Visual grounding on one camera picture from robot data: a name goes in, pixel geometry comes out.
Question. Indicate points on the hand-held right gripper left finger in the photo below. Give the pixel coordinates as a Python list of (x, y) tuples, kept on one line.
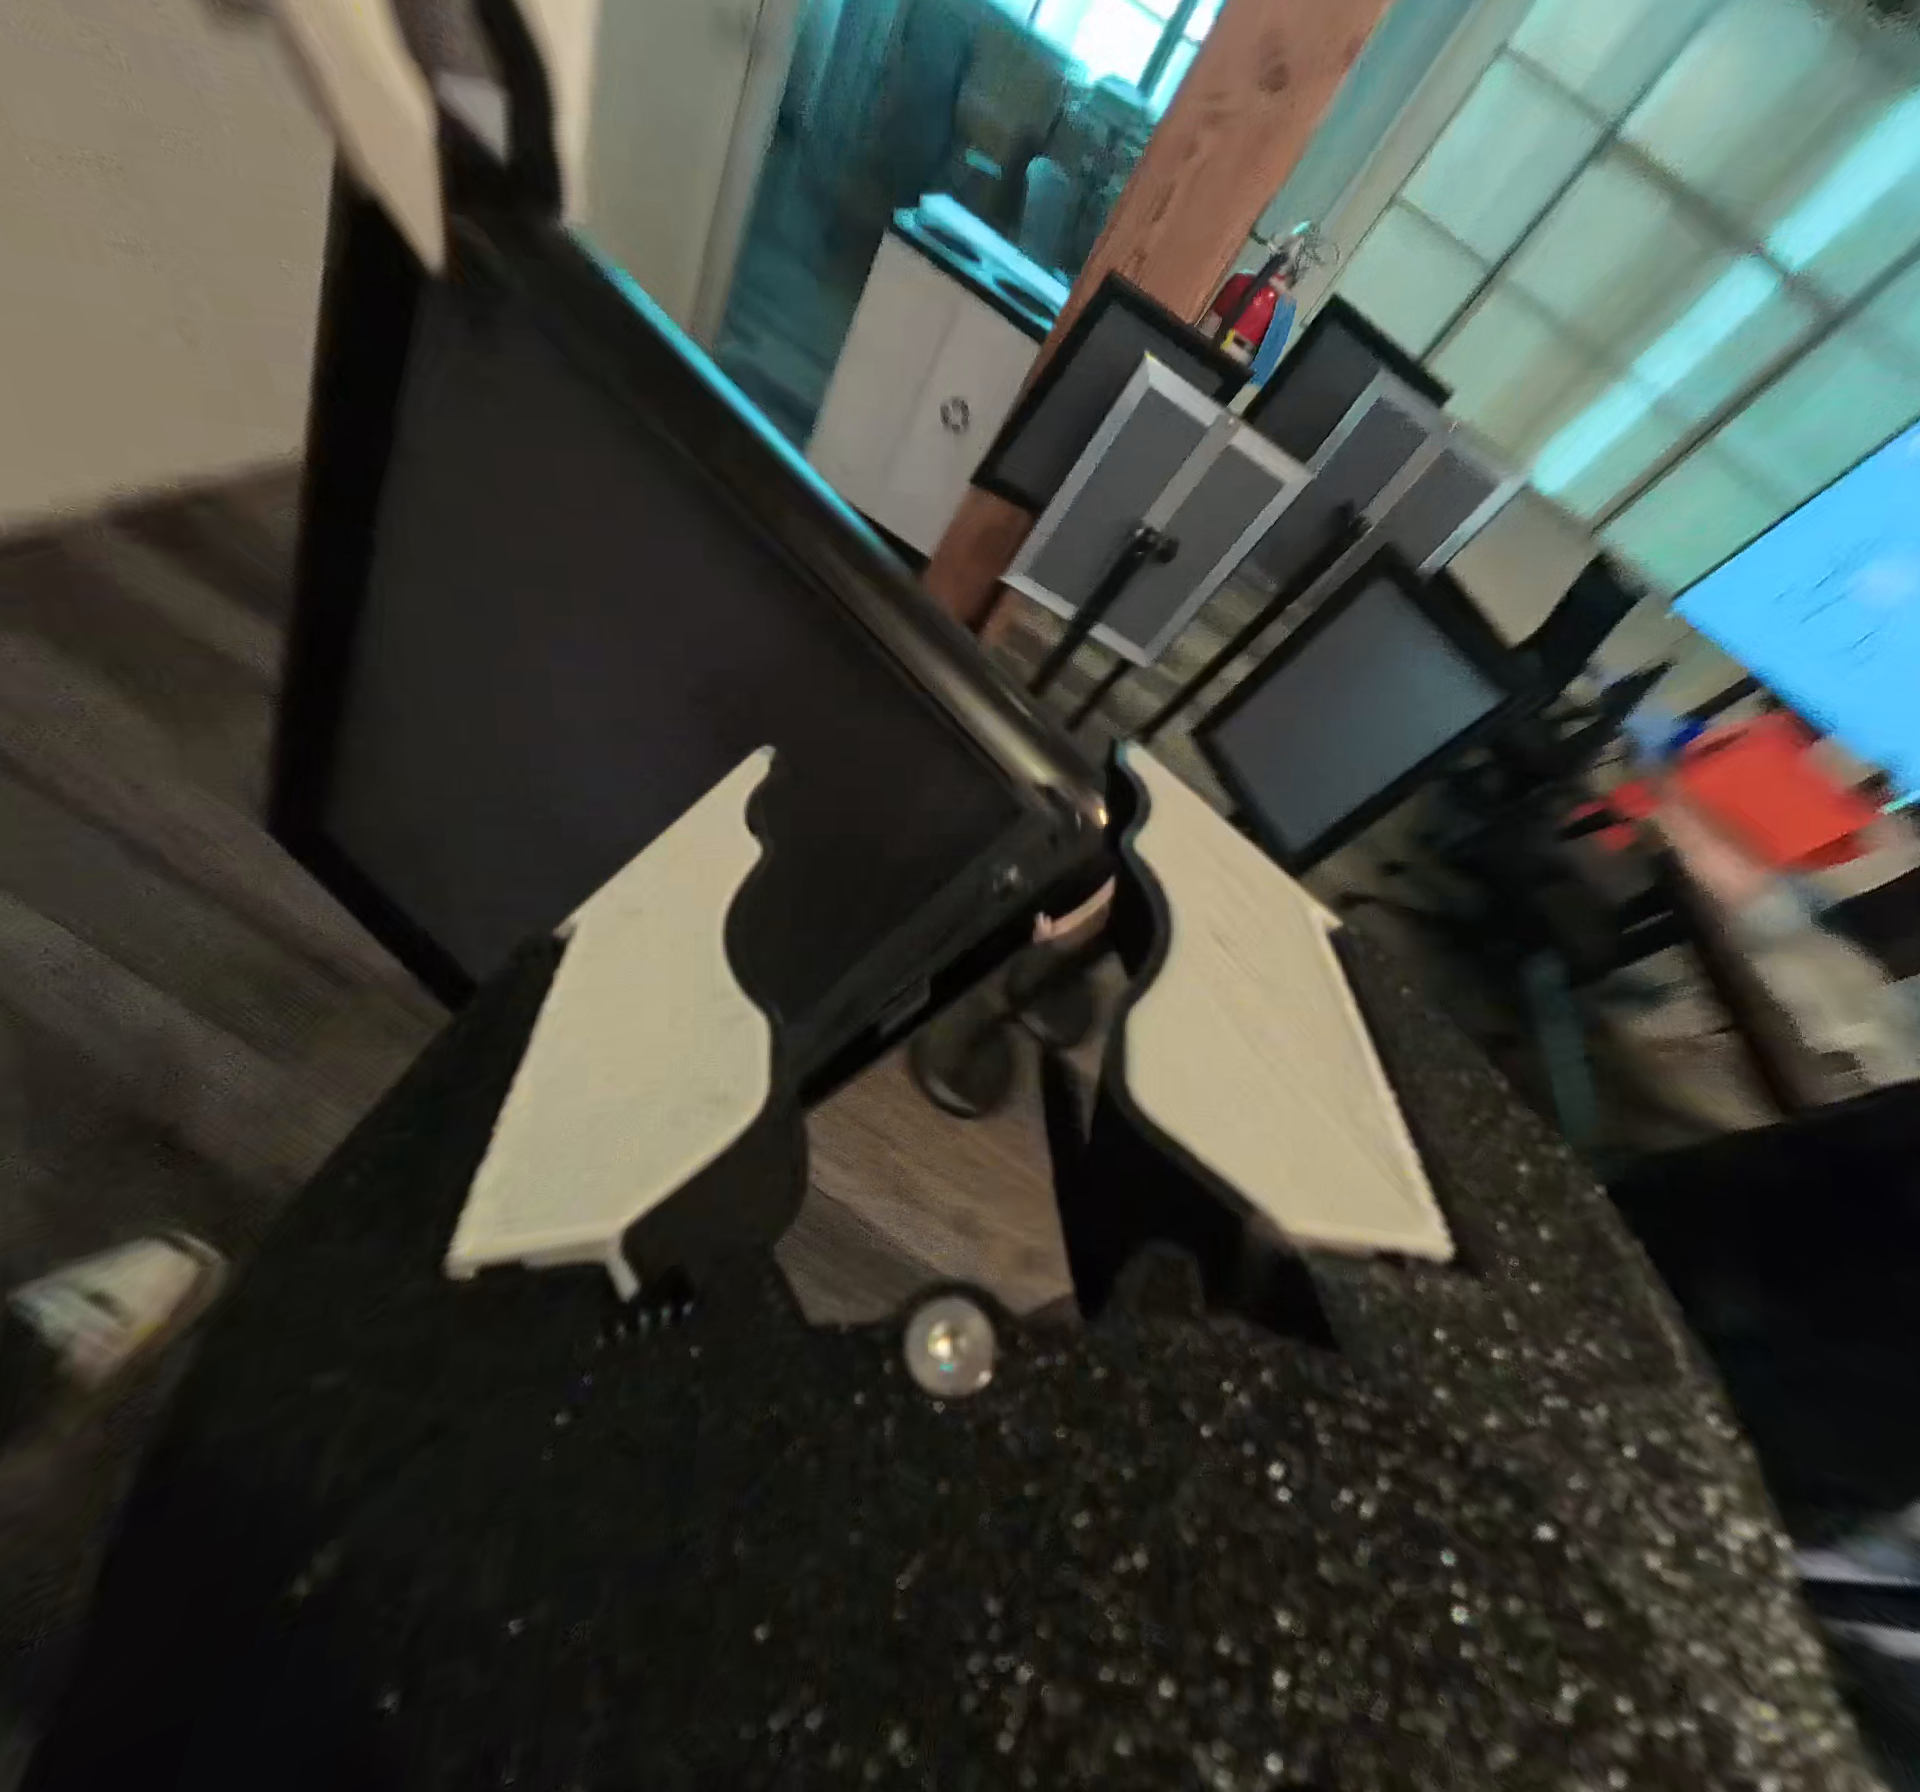
[(644, 1057)]

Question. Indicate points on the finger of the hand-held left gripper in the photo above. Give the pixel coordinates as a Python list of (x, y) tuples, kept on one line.
[(561, 7), (346, 37)]

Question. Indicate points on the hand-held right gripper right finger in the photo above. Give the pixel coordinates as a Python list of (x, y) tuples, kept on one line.
[(1275, 1057)]

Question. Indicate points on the black snap frame sign stand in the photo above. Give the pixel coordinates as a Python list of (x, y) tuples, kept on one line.
[(598, 622)]

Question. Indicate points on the group of floor sign stands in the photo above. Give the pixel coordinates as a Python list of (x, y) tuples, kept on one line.
[(1351, 714)]

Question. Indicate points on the white recycling cabinet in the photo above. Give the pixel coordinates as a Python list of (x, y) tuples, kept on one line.
[(929, 398)]

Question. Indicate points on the orange box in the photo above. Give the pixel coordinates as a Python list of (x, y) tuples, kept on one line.
[(1770, 787)]

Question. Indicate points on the blue display screen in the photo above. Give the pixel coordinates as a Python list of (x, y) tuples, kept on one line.
[(1814, 607)]

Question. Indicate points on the wooden pillar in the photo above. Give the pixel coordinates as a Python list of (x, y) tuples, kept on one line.
[(1275, 66)]

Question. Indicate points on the red fire extinguisher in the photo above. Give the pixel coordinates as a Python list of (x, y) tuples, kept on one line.
[(1254, 308)]

